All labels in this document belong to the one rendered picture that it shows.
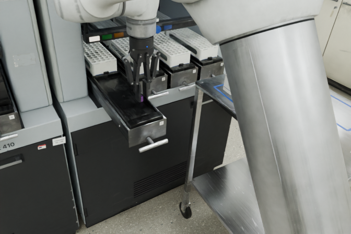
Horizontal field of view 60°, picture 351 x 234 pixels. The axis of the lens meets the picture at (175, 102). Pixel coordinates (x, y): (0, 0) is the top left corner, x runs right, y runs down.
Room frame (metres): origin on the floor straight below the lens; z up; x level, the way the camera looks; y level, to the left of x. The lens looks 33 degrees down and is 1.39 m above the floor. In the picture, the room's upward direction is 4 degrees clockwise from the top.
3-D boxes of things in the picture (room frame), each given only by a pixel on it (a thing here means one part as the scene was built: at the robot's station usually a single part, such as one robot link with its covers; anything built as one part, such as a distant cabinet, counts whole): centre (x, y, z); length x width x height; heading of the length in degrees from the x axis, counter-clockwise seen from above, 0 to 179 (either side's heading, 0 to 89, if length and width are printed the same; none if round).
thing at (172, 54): (1.28, 0.07, 0.83); 0.30 x 0.10 x 0.06; 35
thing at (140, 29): (0.89, 0.12, 1.07); 0.09 x 0.09 x 0.06
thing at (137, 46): (0.89, 0.12, 1.00); 0.08 x 0.07 x 0.09; 125
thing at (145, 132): (1.01, 0.26, 0.78); 0.73 x 0.14 x 0.09; 35
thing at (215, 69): (1.48, 0.03, 0.78); 0.73 x 0.14 x 0.09; 35
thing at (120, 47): (1.19, 0.20, 0.83); 0.30 x 0.10 x 0.06; 35
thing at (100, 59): (1.16, 0.36, 0.83); 0.30 x 0.10 x 0.06; 35
